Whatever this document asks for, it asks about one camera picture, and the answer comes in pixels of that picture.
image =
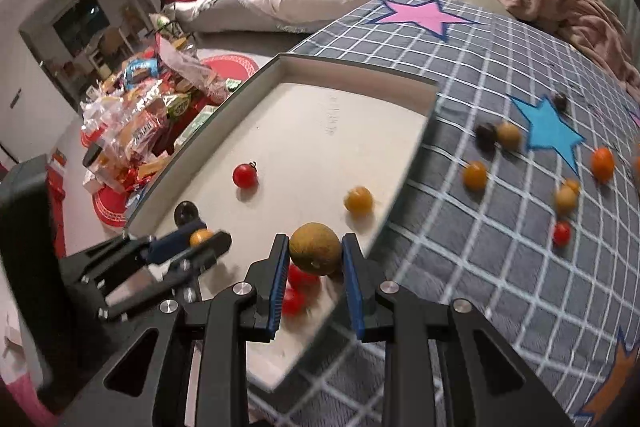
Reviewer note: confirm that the small dark plum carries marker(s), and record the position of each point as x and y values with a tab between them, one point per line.
486	135
185	212
560	102

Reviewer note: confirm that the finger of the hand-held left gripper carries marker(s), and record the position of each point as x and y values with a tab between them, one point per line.
167	244
207	257

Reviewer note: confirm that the pink blanket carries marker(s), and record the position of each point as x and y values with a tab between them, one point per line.
575	17

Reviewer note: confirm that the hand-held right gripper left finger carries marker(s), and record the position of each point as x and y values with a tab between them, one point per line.
280	292

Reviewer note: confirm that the grey grid star tablecloth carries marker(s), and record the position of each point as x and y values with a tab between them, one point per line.
475	257

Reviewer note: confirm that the brown longan fruit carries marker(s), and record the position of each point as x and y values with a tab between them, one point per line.
565	200
315	249
509	134

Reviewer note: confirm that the large mandarin orange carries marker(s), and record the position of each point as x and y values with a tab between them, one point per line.
636	169

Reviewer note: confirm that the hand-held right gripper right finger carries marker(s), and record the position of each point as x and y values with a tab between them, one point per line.
352	292

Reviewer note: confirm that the green rimmed white tray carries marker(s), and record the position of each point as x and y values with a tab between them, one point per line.
325	132

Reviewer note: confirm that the pile of snack packets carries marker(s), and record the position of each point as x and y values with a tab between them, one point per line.
145	117

